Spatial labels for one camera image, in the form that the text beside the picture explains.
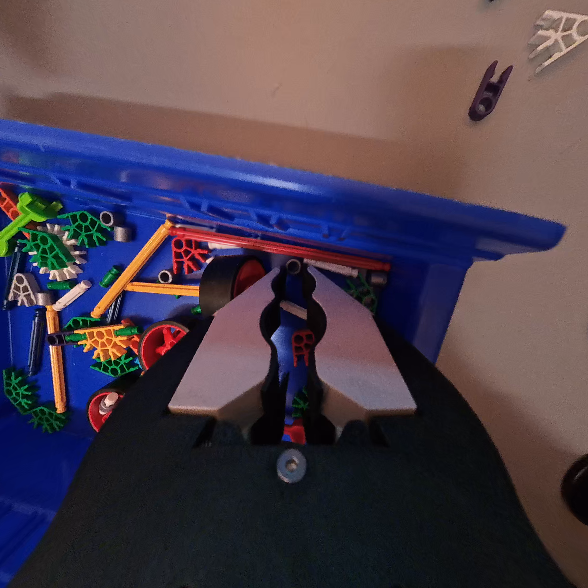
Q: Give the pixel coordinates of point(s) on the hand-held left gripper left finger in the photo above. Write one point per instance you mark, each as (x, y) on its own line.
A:
(220, 363)

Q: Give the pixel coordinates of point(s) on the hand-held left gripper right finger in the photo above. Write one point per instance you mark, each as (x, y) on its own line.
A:
(363, 363)

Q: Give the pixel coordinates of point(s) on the blue storage bin with tag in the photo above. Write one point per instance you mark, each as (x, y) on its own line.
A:
(390, 220)

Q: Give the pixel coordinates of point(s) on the pile of toy construction pieces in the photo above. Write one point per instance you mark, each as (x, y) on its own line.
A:
(85, 227)

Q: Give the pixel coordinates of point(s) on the purple clip connector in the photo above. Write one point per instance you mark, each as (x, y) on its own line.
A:
(487, 96)

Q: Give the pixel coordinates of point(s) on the grey fan connector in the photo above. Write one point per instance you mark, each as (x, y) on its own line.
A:
(569, 32)

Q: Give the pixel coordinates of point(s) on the red spoked toy wheel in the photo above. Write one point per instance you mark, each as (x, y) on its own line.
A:
(154, 344)

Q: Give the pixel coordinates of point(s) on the wide black toy tyre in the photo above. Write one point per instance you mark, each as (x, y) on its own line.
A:
(218, 285)

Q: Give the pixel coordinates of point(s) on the long yellow toy rod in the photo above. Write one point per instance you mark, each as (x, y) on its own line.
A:
(160, 288)
(133, 268)

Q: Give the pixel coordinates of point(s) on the long red toy rod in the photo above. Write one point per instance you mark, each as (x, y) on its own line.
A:
(275, 247)

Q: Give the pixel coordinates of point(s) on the red wheel with white peg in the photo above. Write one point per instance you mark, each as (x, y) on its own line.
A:
(99, 413)

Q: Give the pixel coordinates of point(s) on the lime green toy spool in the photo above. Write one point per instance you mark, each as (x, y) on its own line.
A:
(27, 213)

